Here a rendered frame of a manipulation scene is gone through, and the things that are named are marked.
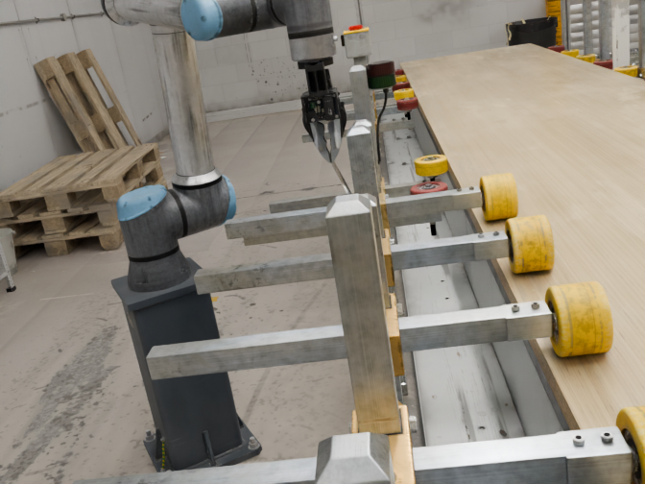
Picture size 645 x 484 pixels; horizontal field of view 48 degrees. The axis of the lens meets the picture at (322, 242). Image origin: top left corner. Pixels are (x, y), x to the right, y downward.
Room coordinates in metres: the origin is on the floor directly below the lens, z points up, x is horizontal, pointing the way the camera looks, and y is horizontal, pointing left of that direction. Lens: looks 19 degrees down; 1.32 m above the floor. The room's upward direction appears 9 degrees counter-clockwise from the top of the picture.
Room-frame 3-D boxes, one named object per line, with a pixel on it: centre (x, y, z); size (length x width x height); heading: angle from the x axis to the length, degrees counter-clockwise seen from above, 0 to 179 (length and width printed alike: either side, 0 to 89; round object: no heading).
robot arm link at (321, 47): (1.46, -0.05, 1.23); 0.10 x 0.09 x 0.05; 84
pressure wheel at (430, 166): (1.72, -0.30, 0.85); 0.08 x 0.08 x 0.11
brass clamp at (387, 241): (1.01, -0.07, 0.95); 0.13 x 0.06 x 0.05; 174
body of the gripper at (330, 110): (1.45, -0.04, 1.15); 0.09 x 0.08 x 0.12; 174
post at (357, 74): (1.53, -0.13, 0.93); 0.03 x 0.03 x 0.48; 84
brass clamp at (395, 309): (0.76, -0.05, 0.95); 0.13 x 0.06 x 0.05; 174
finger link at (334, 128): (1.45, -0.06, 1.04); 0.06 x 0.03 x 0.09; 174
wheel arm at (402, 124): (2.74, -0.20, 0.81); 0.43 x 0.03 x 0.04; 84
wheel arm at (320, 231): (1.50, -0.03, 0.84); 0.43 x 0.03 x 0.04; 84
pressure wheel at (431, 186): (1.48, -0.24, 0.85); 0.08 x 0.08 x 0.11
